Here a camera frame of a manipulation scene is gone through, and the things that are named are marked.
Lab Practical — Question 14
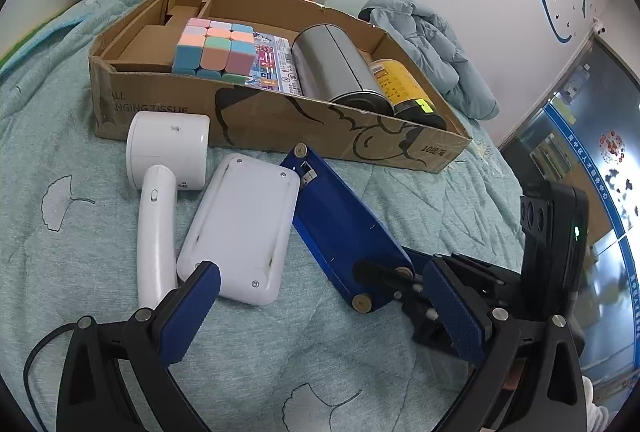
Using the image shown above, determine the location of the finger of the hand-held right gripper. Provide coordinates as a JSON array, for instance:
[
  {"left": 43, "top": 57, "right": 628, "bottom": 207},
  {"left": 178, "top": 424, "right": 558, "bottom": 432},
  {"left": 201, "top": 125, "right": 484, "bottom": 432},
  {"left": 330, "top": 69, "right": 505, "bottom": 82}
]
[
  {"left": 352, "top": 259, "right": 426, "bottom": 301},
  {"left": 411, "top": 301, "right": 455, "bottom": 354}
]

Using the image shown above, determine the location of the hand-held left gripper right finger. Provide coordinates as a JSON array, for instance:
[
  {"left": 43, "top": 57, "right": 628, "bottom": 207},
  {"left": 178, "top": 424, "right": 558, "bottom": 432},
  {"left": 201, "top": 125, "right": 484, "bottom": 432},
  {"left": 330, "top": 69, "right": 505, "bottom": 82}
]
[{"left": 422, "top": 258, "right": 588, "bottom": 432}]

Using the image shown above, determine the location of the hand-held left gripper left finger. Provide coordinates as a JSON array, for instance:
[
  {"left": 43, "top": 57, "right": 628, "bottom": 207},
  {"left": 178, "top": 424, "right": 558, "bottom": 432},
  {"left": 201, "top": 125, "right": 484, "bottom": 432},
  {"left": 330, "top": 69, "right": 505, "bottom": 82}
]
[{"left": 56, "top": 261, "right": 222, "bottom": 432}]

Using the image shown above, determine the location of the blue device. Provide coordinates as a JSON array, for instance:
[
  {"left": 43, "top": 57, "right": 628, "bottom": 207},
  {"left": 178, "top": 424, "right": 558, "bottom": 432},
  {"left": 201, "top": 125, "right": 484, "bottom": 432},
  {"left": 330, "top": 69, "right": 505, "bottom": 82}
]
[{"left": 279, "top": 143, "right": 415, "bottom": 314}]

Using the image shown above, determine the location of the brown cardboard box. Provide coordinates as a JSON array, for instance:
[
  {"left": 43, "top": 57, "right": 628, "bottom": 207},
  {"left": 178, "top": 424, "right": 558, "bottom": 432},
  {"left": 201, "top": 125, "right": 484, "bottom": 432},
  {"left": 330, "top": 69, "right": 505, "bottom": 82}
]
[{"left": 88, "top": 0, "right": 473, "bottom": 173}]

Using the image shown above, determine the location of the yellow label jar black lid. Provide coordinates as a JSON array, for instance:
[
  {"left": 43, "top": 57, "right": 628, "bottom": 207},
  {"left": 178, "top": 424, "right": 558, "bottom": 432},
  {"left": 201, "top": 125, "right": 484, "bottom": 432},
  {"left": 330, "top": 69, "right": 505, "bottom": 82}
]
[{"left": 369, "top": 58, "right": 447, "bottom": 131}]

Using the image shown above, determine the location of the silver metal can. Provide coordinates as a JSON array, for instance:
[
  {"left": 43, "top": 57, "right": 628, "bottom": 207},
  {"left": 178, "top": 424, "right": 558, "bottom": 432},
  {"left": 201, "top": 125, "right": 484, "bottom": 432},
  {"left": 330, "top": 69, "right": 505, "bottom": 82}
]
[{"left": 291, "top": 24, "right": 396, "bottom": 115}]

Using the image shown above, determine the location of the colourful printed box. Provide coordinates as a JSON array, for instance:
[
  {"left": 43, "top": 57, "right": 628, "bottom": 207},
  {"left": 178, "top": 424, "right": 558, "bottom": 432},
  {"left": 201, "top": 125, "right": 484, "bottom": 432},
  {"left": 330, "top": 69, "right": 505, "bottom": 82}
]
[{"left": 240, "top": 30, "right": 306, "bottom": 95}]

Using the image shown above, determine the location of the pastel puzzle cube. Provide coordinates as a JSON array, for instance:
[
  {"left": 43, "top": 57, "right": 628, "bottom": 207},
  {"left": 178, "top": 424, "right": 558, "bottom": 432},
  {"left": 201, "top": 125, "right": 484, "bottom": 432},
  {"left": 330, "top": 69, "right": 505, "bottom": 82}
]
[{"left": 171, "top": 16, "right": 256, "bottom": 86}]

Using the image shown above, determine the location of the person's right forearm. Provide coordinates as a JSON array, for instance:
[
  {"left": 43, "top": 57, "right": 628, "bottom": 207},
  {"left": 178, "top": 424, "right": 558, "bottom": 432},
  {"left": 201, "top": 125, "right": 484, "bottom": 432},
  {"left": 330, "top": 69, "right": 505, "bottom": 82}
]
[{"left": 580, "top": 374, "right": 616, "bottom": 432}]

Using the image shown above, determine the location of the white rounded flat device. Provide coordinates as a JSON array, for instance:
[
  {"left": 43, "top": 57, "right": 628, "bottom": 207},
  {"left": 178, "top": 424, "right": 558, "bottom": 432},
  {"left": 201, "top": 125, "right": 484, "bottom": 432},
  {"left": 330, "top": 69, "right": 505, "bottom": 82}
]
[{"left": 176, "top": 153, "right": 302, "bottom": 306}]

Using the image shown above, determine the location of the glass door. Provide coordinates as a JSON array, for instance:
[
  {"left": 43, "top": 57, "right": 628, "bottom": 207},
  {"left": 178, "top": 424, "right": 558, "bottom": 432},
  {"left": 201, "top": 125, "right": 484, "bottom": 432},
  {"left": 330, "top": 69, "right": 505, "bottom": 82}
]
[{"left": 500, "top": 32, "right": 640, "bottom": 413}]

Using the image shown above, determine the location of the white hair dryer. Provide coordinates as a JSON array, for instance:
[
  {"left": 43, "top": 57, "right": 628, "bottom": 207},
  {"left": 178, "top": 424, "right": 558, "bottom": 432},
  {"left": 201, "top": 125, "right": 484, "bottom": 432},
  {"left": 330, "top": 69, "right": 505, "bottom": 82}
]
[{"left": 126, "top": 112, "right": 211, "bottom": 310}]

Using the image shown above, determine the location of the light blue padded jacket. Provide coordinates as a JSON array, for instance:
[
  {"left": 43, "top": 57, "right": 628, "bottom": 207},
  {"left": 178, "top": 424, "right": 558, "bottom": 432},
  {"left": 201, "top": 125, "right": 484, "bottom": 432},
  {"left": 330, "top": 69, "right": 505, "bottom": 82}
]
[{"left": 357, "top": 0, "right": 501, "bottom": 119}]

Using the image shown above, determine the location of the black cable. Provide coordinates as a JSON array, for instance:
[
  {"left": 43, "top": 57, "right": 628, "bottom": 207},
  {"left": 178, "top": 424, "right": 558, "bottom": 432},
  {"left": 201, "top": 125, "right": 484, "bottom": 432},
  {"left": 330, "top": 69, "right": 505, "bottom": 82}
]
[{"left": 22, "top": 324, "right": 81, "bottom": 432}]

